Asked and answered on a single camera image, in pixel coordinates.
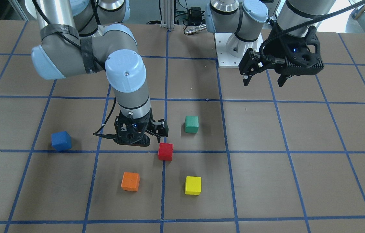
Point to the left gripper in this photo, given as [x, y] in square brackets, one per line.
[278, 46]

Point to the green block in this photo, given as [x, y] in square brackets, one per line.
[191, 124]

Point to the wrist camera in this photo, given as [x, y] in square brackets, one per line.
[131, 132]
[302, 55]

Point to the yellow block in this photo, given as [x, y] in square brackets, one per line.
[193, 185]

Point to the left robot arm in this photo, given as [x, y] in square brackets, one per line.
[245, 18]

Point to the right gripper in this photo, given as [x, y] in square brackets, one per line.
[160, 127]

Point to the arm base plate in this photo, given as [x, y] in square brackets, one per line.
[230, 49]

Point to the aluminium frame post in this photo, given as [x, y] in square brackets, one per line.
[167, 11]

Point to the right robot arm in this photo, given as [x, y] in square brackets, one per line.
[88, 36]

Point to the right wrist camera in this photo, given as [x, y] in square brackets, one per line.
[131, 132]

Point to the red block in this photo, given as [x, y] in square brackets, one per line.
[165, 151]

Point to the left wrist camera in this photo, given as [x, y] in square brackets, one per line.
[302, 55]

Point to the blue block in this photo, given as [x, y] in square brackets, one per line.
[61, 141]

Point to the orange block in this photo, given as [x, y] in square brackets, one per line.
[130, 181]

